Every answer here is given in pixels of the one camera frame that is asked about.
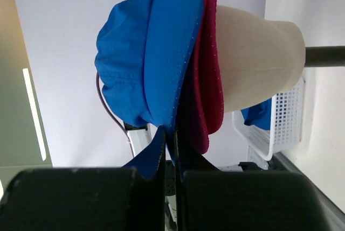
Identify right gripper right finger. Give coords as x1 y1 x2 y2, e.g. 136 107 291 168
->
174 131 330 230

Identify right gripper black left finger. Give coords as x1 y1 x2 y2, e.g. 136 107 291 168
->
1 127 166 230

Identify blue baseball cap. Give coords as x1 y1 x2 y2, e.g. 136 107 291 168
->
241 98 272 130
95 0 204 180

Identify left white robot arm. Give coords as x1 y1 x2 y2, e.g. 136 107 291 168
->
123 122 153 157

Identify white plastic basket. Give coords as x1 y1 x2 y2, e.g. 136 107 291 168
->
232 78 305 161

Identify cream mannequin head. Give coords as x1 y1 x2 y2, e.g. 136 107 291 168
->
216 5 306 113

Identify dark round mannequin stand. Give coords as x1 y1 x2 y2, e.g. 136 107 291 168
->
305 46 345 67

